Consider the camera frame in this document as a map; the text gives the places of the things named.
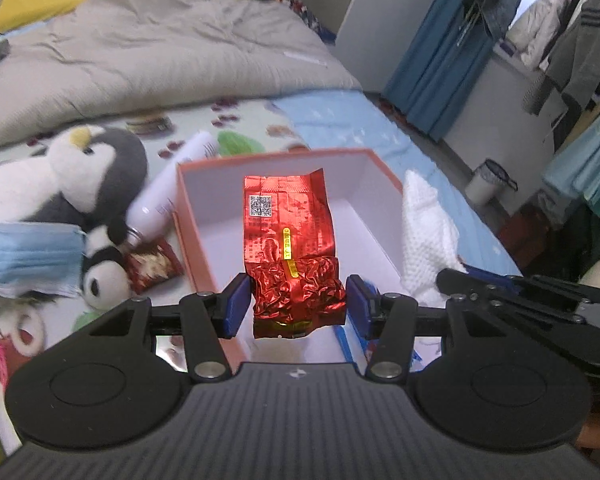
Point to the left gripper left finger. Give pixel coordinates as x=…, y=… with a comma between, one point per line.
x=206, y=319

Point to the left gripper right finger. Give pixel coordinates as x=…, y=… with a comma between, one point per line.
x=390, y=320

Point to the red brown snack packet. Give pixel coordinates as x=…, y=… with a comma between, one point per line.
x=152, y=264

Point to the red foil tea packet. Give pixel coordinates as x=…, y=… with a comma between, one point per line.
x=290, y=255

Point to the small panda plush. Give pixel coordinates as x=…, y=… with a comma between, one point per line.
x=105, y=283

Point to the blue surgical face mask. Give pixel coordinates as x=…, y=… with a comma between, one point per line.
x=40, y=257

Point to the white spray bottle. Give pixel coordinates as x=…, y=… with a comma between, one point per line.
x=150, y=214

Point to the white trash bin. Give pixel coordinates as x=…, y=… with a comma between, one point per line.
x=489, y=179

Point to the grey white penguin plush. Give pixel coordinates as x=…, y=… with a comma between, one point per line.
x=87, y=176

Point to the grey duvet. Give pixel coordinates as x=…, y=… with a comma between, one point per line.
x=115, y=57

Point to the white wardrobe cabinet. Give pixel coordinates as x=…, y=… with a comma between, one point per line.
x=380, y=15

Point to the hanging clothes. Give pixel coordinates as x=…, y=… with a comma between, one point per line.
x=561, y=40

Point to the blue curtain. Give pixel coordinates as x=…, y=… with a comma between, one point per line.
x=449, y=52

